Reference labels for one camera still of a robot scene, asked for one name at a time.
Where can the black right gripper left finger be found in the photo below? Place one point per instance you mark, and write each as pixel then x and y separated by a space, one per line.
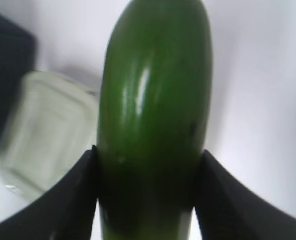
pixel 64 212

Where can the green cucumber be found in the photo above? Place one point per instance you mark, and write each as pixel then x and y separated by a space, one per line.
pixel 153 115

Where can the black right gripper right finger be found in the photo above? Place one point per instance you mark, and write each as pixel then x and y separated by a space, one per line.
pixel 227 210

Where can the green lidded glass food container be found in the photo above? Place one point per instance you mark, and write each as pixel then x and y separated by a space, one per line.
pixel 52 125

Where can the dark blue insulated lunch bag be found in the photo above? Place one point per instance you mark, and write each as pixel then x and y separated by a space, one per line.
pixel 17 53

